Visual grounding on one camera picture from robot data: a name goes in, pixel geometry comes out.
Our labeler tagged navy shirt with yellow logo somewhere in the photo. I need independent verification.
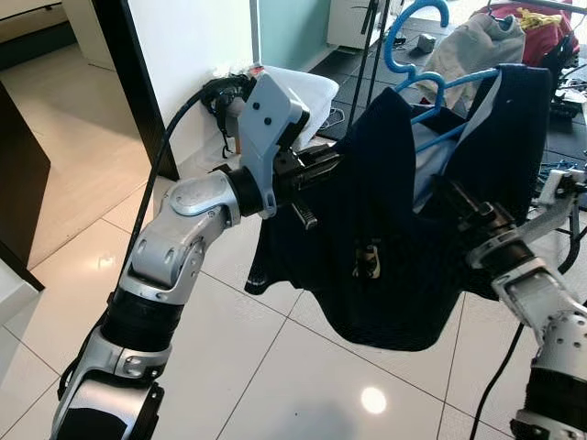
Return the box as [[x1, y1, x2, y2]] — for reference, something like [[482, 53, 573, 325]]
[[246, 62, 556, 352]]

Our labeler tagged blue plastic hanger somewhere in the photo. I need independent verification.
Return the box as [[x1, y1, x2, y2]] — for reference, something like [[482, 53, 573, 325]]
[[383, 0, 501, 157]]

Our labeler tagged light grey ottoman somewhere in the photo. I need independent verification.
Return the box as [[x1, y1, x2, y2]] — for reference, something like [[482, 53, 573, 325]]
[[216, 66, 340, 152]]

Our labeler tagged clear plastic package red label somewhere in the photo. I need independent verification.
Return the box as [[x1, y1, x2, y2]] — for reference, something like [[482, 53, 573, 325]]
[[216, 62, 267, 79]]

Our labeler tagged white cabinet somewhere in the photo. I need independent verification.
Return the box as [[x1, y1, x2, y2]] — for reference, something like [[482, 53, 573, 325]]
[[326, 0, 395, 51]]

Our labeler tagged pale grey hanging shirt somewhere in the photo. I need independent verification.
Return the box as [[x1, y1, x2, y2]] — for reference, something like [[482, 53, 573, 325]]
[[422, 11, 526, 93]]

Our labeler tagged red garment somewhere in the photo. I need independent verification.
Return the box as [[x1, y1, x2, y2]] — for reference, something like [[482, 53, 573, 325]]
[[477, 3, 579, 70]]

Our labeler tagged dark wooden furniture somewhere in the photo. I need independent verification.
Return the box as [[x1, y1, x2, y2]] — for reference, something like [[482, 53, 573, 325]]
[[0, 81, 51, 292]]

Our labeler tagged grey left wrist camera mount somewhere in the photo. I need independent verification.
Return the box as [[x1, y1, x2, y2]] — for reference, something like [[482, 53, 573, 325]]
[[234, 71, 313, 219]]

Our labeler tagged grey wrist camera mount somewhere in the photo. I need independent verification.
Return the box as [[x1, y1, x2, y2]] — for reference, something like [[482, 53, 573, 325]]
[[234, 71, 313, 219], [500, 168, 587, 250]]

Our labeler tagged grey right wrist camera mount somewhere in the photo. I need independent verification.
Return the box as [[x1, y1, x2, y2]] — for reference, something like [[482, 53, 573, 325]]
[[500, 168, 587, 250]]

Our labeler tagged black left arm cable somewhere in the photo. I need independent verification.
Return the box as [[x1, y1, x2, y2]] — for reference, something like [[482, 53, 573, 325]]
[[124, 76, 253, 276]]

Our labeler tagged black door frame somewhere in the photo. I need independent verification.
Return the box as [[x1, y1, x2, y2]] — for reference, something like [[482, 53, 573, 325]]
[[92, 0, 180, 180]]

